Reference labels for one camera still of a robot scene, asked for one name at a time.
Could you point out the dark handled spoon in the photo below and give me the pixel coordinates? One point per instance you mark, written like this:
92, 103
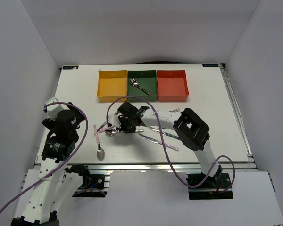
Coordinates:
135, 84

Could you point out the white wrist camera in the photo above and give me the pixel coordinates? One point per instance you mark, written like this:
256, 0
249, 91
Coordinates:
53, 110
113, 121

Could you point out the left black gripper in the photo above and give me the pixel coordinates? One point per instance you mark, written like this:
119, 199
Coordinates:
50, 124

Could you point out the red container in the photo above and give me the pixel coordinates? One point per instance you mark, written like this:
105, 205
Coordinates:
172, 86

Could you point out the pink handled fork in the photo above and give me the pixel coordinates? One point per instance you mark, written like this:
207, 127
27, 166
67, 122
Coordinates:
104, 129

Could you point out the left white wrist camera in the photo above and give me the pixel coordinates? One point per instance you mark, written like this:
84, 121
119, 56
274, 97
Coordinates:
53, 110

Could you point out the pink handled knife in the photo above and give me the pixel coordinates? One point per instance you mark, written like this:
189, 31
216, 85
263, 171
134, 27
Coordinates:
158, 142

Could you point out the yellow container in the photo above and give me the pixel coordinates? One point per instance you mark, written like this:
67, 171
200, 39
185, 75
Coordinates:
112, 85

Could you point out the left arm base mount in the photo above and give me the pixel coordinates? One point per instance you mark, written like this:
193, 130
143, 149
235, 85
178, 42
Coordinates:
90, 185

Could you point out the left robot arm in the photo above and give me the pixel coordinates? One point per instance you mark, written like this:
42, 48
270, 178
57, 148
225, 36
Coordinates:
56, 183

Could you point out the teal handled knife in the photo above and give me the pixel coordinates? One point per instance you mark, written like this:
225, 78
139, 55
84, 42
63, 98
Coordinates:
164, 133

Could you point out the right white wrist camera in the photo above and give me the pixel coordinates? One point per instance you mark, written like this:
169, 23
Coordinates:
113, 121

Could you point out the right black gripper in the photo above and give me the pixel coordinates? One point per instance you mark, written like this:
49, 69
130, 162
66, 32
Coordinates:
122, 129

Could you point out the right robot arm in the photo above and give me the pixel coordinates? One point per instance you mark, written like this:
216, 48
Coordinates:
192, 131

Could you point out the pink handled spoon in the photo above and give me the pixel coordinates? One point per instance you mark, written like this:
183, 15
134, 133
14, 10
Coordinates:
100, 152

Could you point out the green container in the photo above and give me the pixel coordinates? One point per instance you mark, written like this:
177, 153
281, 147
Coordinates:
146, 79

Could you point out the dark handled fork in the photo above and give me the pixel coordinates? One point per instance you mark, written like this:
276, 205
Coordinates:
175, 110

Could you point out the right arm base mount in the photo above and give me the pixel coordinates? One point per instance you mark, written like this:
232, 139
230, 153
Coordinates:
211, 190

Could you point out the dark handled knife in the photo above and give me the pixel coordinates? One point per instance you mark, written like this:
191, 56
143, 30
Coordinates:
101, 127

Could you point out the teal handled spoon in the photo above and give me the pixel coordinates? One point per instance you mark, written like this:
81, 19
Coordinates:
113, 132

